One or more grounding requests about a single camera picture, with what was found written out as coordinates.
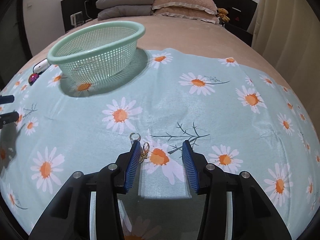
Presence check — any gold keychain charm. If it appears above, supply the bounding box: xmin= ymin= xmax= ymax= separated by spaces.
xmin=129 ymin=132 xmax=150 ymax=164

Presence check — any iridescent round ball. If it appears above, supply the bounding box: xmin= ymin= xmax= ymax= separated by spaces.
xmin=28 ymin=73 xmax=40 ymax=86

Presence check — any white earbud case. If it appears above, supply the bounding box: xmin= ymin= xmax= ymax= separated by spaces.
xmin=33 ymin=59 xmax=50 ymax=75

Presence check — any white bedside appliance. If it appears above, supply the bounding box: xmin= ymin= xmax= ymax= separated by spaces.
xmin=70 ymin=11 xmax=84 ymax=28

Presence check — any green plastic mesh basket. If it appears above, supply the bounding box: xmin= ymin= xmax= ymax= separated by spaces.
xmin=47 ymin=21 xmax=145 ymax=83

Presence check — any daisy print blue cloth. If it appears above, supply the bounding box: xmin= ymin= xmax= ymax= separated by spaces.
xmin=1 ymin=48 xmax=319 ymax=239

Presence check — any grey folded blanket lower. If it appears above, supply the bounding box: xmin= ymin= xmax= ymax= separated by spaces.
xmin=97 ymin=5 xmax=153 ymax=21

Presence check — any beige bed cover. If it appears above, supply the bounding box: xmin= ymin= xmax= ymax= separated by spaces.
xmin=30 ymin=15 xmax=293 ymax=93

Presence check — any cream curtain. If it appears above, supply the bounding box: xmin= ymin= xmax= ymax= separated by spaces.
xmin=252 ymin=0 xmax=319 ymax=131

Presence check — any brown teddy bear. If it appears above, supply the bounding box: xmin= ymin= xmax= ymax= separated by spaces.
xmin=216 ymin=8 xmax=230 ymax=23

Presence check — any black headboard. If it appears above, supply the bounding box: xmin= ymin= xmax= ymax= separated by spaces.
xmin=61 ymin=0 xmax=257 ymax=46

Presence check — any beige pillow lower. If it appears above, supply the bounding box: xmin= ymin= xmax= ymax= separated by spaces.
xmin=154 ymin=7 xmax=220 ymax=25

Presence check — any beige pillow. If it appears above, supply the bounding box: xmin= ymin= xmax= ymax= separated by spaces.
xmin=152 ymin=0 xmax=217 ymax=15
xmin=154 ymin=7 xmax=220 ymax=25

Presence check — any beige pillow upper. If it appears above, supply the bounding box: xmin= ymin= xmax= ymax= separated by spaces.
xmin=152 ymin=0 xmax=217 ymax=15

